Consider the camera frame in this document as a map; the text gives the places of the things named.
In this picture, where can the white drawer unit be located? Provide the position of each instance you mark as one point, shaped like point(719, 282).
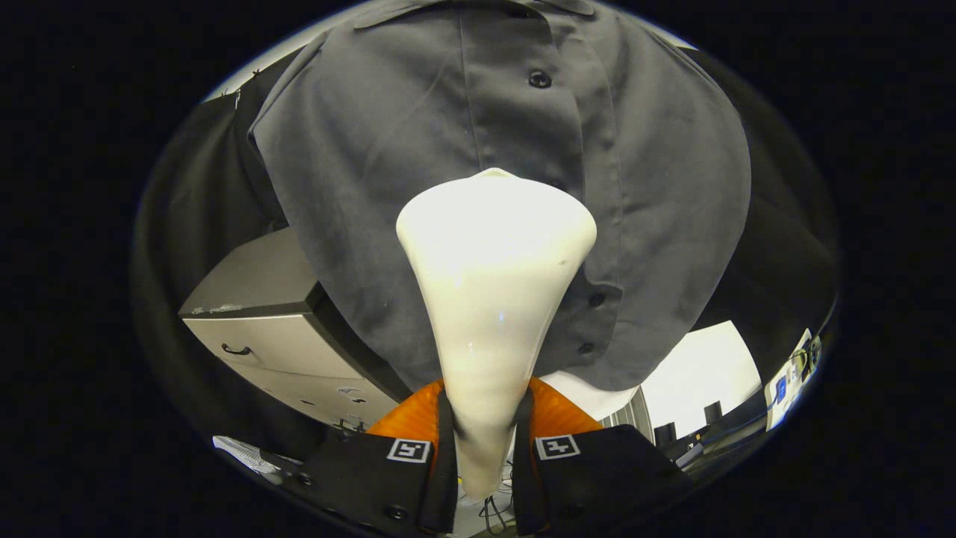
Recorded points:
point(631, 415)

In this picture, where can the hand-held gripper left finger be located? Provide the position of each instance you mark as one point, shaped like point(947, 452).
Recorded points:
point(447, 463)

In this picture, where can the grey button-up shirt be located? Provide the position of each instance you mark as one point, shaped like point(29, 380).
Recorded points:
point(388, 149)

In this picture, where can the white mesh object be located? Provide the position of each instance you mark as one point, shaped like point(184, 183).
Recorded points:
point(246, 456)

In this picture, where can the small black box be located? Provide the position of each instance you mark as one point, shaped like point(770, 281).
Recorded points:
point(665, 434)
point(713, 412)

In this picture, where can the grey cabinet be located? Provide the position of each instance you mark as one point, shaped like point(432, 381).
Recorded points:
point(254, 321)

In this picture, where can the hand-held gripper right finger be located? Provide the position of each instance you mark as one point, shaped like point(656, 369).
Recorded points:
point(524, 463)

